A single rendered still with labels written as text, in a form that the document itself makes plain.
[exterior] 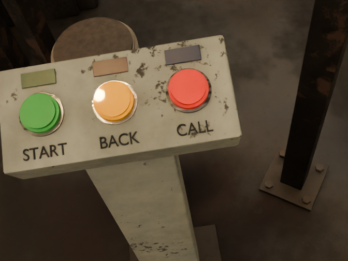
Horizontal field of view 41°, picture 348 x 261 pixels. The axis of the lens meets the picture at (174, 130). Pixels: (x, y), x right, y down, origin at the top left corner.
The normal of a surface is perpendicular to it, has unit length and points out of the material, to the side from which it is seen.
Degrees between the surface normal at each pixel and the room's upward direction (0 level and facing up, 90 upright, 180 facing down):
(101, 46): 0
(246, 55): 0
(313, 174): 0
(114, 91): 20
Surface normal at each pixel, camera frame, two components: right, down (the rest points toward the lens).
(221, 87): -0.06, -0.21
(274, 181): -0.11, -0.53
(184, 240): 0.11, 0.84
